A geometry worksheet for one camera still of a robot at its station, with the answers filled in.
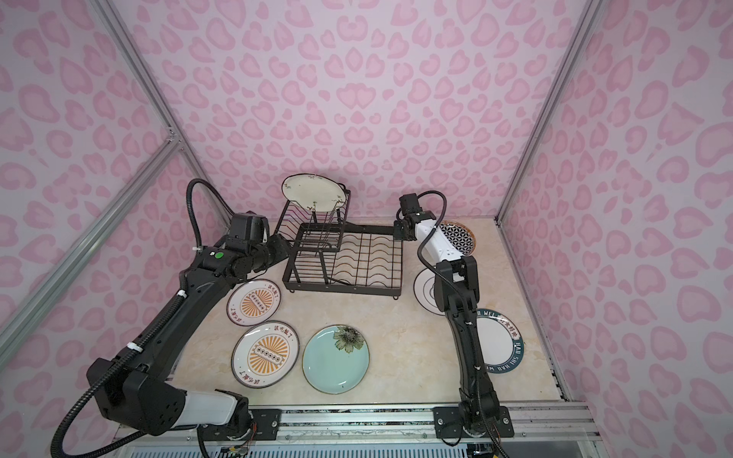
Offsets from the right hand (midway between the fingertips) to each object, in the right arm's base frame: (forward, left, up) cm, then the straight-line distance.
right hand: (405, 230), depth 108 cm
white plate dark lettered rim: (-39, -29, -9) cm, 49 cm away
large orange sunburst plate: (-45, +43, -5) cm, 62 cm away
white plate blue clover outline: (-21, -6, -6) cm, 23 cm away
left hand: (-23, +34, +20) cm, 45 cm away
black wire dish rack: (-23, +25, +16) cm, 37 cm away
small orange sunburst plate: (-28, +51, -5) cm, 59 cm away
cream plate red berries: (-7, +29, +24) cm, 38 cm away
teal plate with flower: (-46, +22, -6) cm, 51 cm away
